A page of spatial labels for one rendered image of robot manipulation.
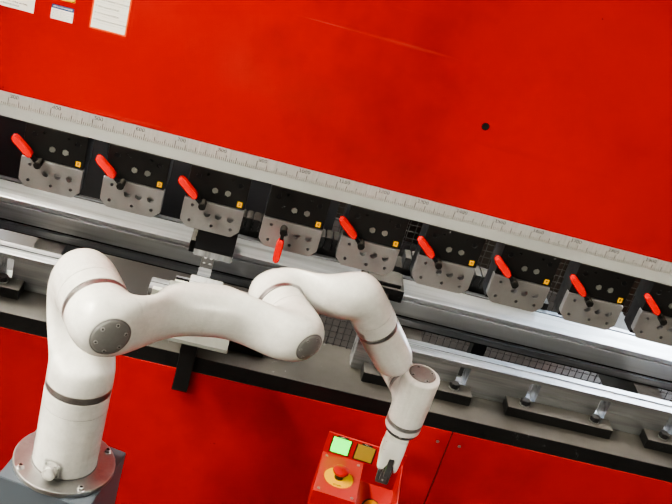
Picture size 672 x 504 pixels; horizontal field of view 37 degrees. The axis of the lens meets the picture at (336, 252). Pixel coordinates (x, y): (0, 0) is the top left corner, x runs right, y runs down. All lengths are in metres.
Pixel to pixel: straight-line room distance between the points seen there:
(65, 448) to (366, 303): 0.63
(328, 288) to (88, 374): 0.49
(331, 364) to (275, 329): 0.85
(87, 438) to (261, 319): 0.38
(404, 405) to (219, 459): 0.69
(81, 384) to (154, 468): 1.02
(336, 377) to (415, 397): 0.47
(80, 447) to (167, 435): 0.85
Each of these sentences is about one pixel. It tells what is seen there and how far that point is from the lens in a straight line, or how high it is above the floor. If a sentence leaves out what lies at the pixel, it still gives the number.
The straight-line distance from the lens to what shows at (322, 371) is 2.68.
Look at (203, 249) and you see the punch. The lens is 2.60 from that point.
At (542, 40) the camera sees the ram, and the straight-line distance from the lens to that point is 2.39.
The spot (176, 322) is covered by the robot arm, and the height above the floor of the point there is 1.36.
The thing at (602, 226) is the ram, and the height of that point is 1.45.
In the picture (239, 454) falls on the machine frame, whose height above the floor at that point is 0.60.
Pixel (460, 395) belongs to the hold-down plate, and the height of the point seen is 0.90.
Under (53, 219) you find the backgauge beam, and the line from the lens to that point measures 2.93.
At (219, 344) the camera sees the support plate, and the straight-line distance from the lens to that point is 2.44.
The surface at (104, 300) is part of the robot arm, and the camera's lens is 1.72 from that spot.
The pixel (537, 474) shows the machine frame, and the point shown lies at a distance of 2.83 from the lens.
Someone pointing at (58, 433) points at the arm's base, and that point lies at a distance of 1.91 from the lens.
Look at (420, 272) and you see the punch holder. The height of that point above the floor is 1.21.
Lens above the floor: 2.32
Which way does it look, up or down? 26 degrees down
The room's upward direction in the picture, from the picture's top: 17 degrees clockwise
